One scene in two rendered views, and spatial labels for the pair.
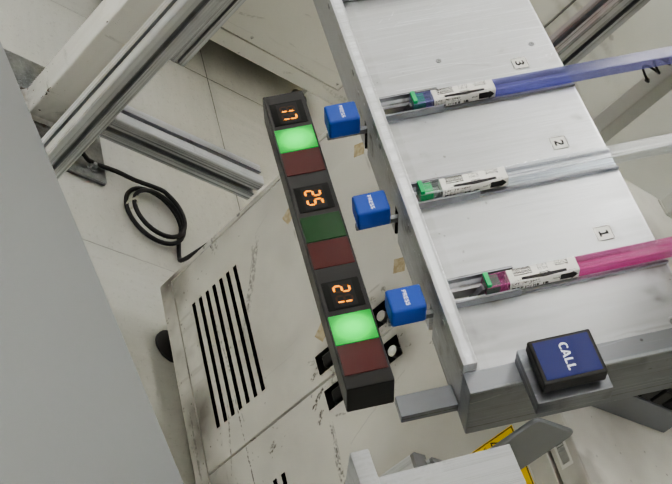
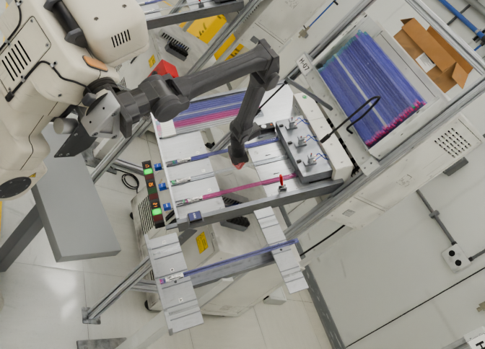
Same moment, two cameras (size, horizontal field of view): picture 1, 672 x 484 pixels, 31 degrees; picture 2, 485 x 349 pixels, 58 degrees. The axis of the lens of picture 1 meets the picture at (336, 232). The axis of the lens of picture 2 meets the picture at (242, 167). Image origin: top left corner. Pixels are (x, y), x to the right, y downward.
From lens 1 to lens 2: 0.87 m
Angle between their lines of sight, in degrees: 3
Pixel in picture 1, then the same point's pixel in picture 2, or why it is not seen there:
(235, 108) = (155, 148)
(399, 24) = (172, 143)
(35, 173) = (89, 184)
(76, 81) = (107, 147)
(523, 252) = (192, 195)
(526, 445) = (188, 233)
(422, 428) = not seen: hidden behind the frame
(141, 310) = (125, 207)
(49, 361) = (92, 221)
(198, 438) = (139, 239)
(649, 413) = (237, 227)
